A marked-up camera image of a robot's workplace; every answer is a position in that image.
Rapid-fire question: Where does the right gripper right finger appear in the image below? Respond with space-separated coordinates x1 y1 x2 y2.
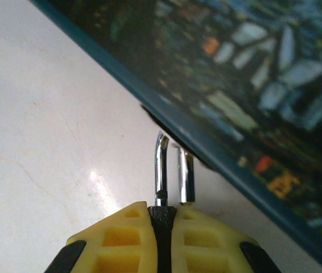
170 206 282 273

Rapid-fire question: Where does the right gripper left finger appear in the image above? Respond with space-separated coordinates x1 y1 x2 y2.
44 200 159 273

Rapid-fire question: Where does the black padlock chrome shackle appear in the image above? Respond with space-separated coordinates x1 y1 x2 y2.
147 130 197 273

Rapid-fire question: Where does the starry night tin box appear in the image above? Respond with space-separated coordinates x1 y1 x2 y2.
29 0 322 273

